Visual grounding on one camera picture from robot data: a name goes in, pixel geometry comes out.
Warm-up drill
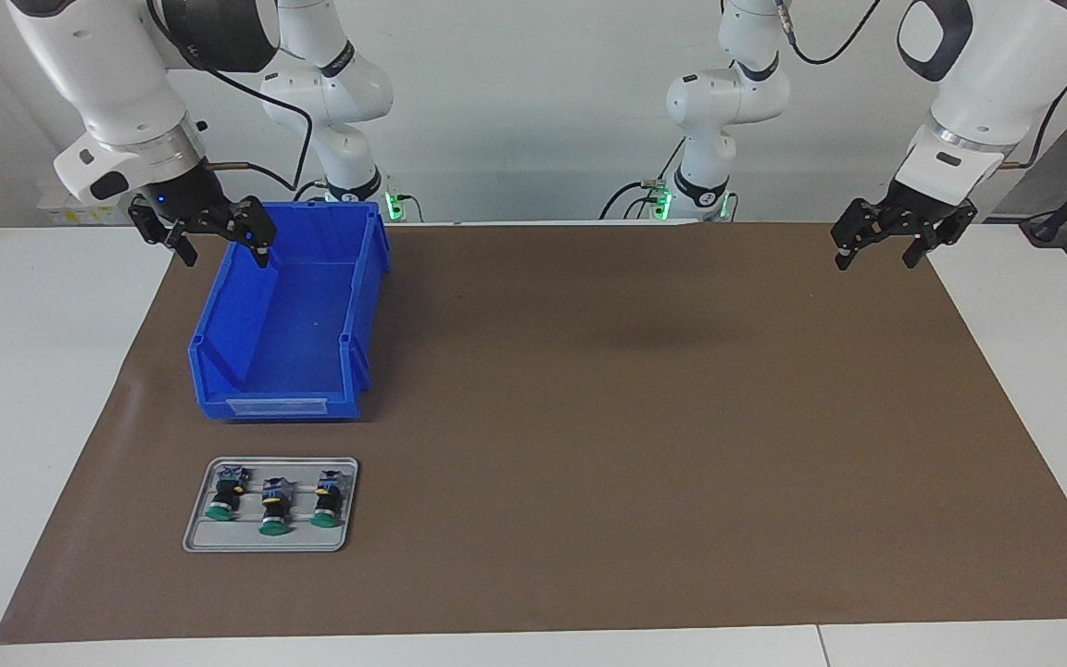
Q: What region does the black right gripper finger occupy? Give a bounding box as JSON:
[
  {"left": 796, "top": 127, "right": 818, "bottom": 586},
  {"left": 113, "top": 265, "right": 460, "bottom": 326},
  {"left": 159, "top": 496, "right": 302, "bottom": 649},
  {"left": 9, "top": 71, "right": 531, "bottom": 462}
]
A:
[
  {"left": 129, "top": 197, "right": 198, "bottom": 268},
  {"left": 214, "top": 197, "right": 277, "bottom": 270}
]

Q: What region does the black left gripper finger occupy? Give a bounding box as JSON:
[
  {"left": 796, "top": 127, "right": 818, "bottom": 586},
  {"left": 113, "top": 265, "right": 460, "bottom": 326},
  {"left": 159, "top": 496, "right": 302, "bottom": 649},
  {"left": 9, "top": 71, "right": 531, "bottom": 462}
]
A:
[
  {"left": 832, "top": 197, "right": 898, "bottom": 271},
  {"left": 902, "top": 202, "right": 978, "bottom": 271}
]

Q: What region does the green push button switch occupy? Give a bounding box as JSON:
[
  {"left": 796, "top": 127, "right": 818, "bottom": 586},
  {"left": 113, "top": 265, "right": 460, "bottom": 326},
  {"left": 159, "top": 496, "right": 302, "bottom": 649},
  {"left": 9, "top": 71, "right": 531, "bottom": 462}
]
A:
[
  {"left": 258, "top": 476, "right": 299, "bottom": 537},
  {"left": 204, "top": 461, "right": 253, "bottom": 522},
  {"left": 309, "top": 469, "right": 353, "bottom": 529}
]

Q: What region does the white box with yellow labels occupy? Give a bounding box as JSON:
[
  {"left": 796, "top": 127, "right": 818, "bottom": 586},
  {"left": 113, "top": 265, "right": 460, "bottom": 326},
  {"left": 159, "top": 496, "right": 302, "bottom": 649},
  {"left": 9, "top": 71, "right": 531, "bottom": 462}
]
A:
[{"left": 38, "top": 181, "right": 141, "bottom": 226}]

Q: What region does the blue plastic storage bin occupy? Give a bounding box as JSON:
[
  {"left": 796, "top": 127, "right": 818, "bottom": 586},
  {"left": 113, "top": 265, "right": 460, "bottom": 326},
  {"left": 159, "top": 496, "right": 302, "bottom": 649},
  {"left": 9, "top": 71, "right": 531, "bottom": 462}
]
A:
[{"left": 187, "top": 199, "right": 393, "bottom": 422}]

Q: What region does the grey metal tray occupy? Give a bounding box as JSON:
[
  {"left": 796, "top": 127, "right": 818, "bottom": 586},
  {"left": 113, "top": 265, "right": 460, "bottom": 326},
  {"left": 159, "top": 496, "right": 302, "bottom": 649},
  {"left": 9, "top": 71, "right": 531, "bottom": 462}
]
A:
[{"left": 182, "top": 457, "right": 359, "bottom": 554}]

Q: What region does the brown table mat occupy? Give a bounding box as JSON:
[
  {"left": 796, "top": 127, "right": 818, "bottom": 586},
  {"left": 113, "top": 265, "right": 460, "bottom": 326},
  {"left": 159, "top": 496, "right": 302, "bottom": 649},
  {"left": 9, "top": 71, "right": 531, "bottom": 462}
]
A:
[{"left": 0, "top": 220, "right": 1067, "bottom": 645}]

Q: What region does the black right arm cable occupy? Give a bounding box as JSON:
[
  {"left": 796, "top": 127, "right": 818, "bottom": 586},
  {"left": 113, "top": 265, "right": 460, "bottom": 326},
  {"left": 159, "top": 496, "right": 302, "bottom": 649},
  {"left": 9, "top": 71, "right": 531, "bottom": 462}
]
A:
[{"left": 146, "top": 0, "right": 314, "bottom": 191}]

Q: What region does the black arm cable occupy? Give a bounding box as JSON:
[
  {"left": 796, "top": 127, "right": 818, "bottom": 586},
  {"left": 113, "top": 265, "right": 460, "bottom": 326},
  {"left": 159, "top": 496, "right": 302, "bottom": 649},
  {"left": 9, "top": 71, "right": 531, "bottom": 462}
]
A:
[
  {"left": 146, "top": 0, "right": 314, "bottom": 191},
  {"left": 774, "top": 0, "right": 1067, "bottom": 172}
]

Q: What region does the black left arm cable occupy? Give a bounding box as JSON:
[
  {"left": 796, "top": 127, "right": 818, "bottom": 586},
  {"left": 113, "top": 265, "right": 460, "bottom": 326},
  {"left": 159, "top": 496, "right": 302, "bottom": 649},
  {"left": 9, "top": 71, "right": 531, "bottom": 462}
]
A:
[{"left": 774, "top": 0, "right": 1067, "bottom": 172}]

